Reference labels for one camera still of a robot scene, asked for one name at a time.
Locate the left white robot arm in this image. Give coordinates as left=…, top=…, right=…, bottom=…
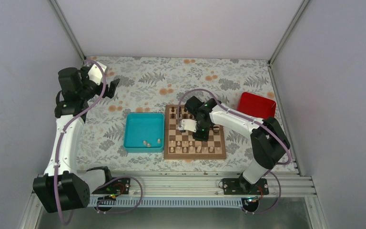
left=32, top=63, right=120, bottom=213

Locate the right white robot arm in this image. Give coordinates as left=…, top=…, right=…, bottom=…
left=122, top=95, right=290, bottom=194

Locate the floral patterned table mat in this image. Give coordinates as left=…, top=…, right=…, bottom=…
left=76, top=56, right=275, bottom=172

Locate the wooden chessboard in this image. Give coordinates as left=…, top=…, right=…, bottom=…
left=164, top=104, right=226, bottom=160

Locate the red plastic bin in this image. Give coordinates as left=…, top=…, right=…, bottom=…
left=237, top=92, right=276, bottom=119

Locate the teal plastic tray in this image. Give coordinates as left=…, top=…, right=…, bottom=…
left=123, top=113, right=165, bottom=153

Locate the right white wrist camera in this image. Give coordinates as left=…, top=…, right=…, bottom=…
left=177, top=119, right=197, bottom=133

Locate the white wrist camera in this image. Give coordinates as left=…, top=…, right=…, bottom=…
left=177, top=119, right=197, bottom=133
left=88, top=62, right=108, bottom=85

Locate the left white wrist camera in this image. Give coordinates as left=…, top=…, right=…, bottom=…
left=88, top=62, right=108, bottom=85

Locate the aluminium frame post left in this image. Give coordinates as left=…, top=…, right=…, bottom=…
left=48, top=0, right=86, bottom=61

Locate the aluminium frame post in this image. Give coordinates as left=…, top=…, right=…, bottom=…
left=48, top=0, right=86, bottom=61
left=268, top=0, right=310, bottom=67

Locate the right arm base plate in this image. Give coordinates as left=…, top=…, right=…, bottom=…
left=221, top=178, right=269, bottom=195

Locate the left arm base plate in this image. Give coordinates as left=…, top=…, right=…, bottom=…
left=92, top=178, right=131, bottom=196

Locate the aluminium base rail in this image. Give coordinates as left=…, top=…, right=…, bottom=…
left=87, top=172, right=317, bottom=210

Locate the aluminium frame post right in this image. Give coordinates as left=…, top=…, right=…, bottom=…
left=268, top=0, right=310, bottom=67

